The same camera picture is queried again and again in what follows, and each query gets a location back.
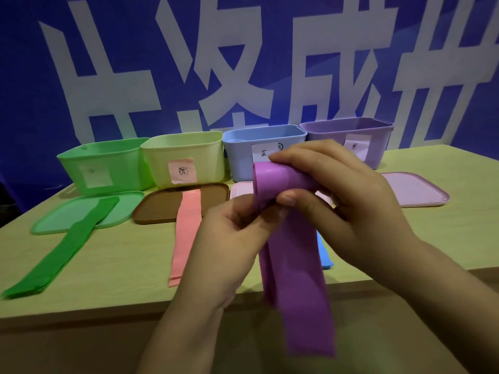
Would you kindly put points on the person's right hand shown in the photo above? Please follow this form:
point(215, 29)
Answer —
point(362, 221)

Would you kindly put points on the person's left hand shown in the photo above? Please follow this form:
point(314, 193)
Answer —
point(220, 253)

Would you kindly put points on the person's left thumb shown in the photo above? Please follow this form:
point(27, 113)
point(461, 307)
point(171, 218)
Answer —
point(271, 225)

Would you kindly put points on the person's right middle finger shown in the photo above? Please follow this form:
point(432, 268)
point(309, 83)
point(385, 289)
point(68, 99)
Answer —
point(315, 144)

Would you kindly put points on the person's right thumb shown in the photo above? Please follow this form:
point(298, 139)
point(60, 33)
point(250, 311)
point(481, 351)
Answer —
point(306, 206)

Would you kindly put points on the purple elastic band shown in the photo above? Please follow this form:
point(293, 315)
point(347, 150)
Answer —
point(298, 292)

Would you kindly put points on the person's right forearm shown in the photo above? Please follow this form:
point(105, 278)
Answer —
point(444, 299)

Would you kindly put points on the person's left forearm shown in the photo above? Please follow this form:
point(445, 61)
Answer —
point(183, 334)

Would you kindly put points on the pale purple paper label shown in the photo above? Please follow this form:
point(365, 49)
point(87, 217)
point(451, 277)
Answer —
point(358, 146)

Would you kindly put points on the pink plastic lid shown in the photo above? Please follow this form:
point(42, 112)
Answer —
point(417, 188)
point(241, 190)

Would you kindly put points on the blue elastic band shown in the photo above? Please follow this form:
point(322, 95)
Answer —
point(324, 255)

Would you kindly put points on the white paper label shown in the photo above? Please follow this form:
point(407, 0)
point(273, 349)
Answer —
point(262, 151)

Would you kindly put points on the purple plastic box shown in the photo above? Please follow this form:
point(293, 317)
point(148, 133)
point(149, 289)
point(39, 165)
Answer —
point(380, 144)

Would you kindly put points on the blue plastic box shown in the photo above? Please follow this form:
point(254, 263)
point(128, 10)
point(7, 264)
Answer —
point(239, 159)

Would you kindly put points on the pink elastic band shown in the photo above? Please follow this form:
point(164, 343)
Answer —
point(186, 233)

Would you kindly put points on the yellow-green plastic box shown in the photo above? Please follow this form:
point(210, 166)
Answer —
point(208, 159)

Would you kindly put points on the pink paper label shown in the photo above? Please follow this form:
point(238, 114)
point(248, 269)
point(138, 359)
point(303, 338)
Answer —
point(182, 171)

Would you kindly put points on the blue banner with white characters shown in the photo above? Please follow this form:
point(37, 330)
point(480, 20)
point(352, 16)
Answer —
point(249, 54)

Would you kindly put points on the brown plastic lid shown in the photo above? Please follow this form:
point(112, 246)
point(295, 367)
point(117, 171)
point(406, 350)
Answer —
point(160, 206)

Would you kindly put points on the green plastic box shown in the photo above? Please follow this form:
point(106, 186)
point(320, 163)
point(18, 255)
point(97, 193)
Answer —
point(128, 167)

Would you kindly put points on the pale green paper label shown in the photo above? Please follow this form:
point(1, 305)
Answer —
point(96, 176)

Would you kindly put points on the green elastic band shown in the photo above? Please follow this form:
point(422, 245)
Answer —
point(66, 249)

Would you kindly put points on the green plastic lid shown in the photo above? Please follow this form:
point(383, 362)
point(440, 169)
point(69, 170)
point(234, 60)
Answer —
point(58, 218)

